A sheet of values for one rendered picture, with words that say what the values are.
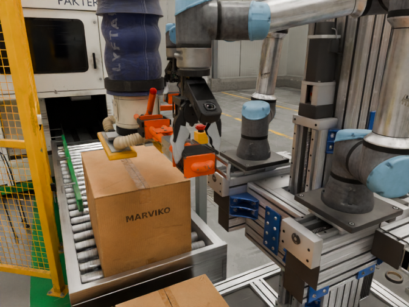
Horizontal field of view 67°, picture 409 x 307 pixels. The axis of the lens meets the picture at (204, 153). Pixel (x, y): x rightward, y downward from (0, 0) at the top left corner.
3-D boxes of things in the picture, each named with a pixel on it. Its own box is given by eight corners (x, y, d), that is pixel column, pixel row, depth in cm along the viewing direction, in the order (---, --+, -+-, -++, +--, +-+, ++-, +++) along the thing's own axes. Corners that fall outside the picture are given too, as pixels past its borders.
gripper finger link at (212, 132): (216, 147, 79) (204, 115, 75) (227, 153, 74) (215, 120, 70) (206, 153, 79) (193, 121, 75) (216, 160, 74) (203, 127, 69)
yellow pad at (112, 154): (97, 136, 137) (96, 125, 135) (120, 134, 141) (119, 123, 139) (109, 161, 108) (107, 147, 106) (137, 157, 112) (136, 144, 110)
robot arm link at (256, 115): (237, 135, 131) (238, 103, 127) (244, 128, 143) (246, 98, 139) (265, 138, 127) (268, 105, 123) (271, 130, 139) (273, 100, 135)
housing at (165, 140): (160, 151, 86) (159, 136, 85) (183, 148, 89) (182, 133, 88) (168, 159, 80) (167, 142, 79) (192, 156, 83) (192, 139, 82)
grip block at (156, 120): (137, 133, 105) (136, 116, 103) (164, 130, 109) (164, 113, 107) (143, 139, 98) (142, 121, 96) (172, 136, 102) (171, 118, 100)
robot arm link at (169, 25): (178, 22, 141) (161, 23, 144) (178, 48, 145) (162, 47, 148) (185, 24, 148) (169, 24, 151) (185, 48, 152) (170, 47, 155)
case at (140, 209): (89, 216, 182) (80, 151, 169) (154, 202, 198) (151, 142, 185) (104, 282, 131) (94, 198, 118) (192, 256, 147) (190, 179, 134)
